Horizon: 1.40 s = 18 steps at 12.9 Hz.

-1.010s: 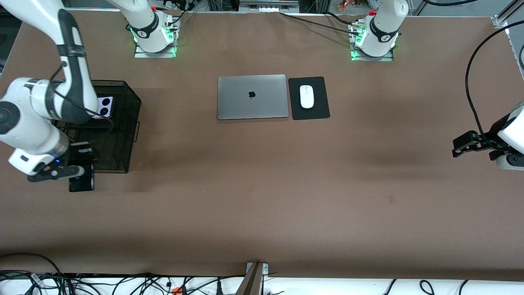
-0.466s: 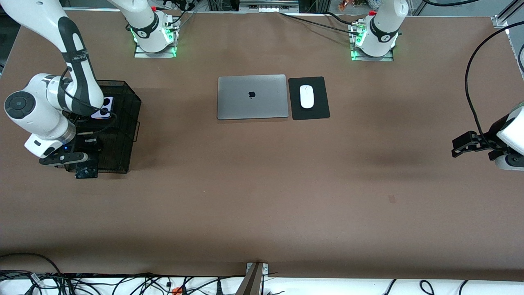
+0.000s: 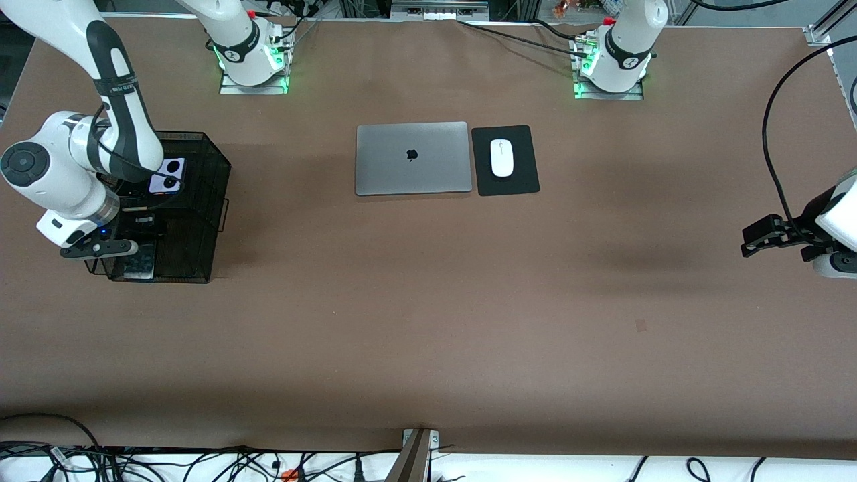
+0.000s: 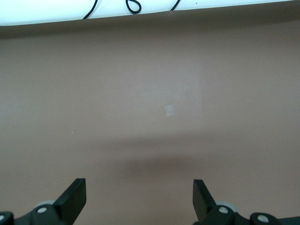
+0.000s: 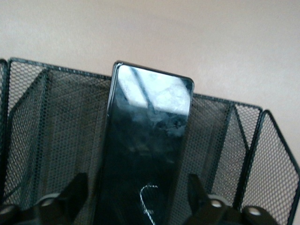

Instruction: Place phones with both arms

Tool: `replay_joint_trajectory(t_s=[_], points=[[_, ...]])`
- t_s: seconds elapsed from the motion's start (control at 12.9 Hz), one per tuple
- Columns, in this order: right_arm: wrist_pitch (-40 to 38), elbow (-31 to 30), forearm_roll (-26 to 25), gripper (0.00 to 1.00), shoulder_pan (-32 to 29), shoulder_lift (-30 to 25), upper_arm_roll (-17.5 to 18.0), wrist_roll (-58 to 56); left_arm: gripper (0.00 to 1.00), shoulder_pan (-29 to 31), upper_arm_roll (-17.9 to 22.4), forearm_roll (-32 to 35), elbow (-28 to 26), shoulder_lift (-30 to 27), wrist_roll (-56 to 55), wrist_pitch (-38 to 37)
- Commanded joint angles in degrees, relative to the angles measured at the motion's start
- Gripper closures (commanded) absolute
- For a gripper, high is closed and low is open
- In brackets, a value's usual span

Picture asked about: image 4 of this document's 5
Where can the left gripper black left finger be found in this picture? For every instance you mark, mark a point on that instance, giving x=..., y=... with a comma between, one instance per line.
x=70, y=201

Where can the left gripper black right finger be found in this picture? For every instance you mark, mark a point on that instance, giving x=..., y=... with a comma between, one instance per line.
x=204, y=201

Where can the small clear tape piece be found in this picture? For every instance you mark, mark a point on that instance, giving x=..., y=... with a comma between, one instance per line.
x=170, y=110

